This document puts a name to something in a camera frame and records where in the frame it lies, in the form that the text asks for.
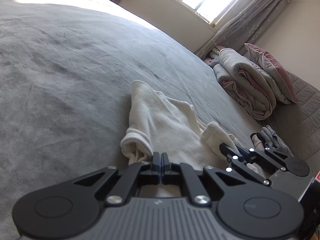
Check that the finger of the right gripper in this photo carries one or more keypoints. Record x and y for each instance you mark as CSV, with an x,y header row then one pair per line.
x,y
271,161
238,160

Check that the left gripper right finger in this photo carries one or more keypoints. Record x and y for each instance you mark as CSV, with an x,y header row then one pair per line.
x,y
185,177

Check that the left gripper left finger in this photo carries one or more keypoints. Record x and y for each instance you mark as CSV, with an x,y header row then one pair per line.
x,y
134,177

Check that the white cream sweatshirt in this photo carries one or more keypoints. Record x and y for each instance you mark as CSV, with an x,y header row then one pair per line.
x,y
158,123

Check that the folded beige garment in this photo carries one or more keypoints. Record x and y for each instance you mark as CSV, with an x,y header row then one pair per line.
x,y
257,142

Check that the folded grey garment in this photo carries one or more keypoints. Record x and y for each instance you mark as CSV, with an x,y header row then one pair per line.
x,y
272,140

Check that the grey quilted headboard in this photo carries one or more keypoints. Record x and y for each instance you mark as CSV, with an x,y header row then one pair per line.
x,y
297,124

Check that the pink grey pillow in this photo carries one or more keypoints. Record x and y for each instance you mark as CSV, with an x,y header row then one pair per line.
x,y
270,65

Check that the folded grey pink quilt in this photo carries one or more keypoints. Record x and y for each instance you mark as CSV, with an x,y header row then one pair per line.
x,y
242,80

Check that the grey bed blanket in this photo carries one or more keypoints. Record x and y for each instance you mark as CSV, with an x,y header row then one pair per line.
x,y
66,72

